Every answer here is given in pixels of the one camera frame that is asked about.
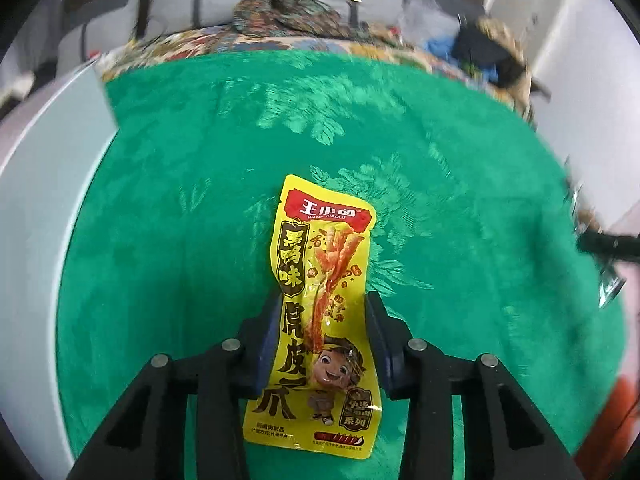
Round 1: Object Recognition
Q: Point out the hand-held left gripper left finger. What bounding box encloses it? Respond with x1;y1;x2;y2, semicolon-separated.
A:
65;290;281;480

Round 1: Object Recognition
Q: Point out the floral bedsheet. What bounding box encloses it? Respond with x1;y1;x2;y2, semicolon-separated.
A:
97;22;536;121

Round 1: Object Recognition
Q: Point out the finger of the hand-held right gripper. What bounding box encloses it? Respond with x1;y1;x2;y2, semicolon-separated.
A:
576;230;640;262

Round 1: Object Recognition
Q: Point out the clear plastic bag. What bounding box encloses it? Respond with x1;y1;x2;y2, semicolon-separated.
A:
400;0;461;46

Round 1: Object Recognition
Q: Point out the grey pillow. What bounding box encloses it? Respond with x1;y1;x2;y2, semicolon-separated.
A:
300;0;416;26
57;0;151;66
150;0;271;36

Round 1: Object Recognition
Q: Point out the black clothing pile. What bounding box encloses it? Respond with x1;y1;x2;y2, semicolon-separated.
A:
452;25;526;86

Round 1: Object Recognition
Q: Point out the yellow chicken feet packet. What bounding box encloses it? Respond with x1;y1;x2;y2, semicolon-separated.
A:
242;174;385;461

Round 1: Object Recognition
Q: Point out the blue cloth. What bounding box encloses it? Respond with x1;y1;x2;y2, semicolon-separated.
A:
425;35;458;61

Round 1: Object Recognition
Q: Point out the orange cloth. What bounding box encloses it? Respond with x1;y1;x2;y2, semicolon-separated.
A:
580;375;640;476

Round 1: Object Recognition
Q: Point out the white flat panel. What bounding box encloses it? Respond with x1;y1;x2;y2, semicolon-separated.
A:
0;57;121;461

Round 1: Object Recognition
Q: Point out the dark floral cloth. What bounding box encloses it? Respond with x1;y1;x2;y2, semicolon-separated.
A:
231;0;371;41

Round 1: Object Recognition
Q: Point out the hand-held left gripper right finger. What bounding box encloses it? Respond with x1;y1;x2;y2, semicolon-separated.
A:
365;290;586;480

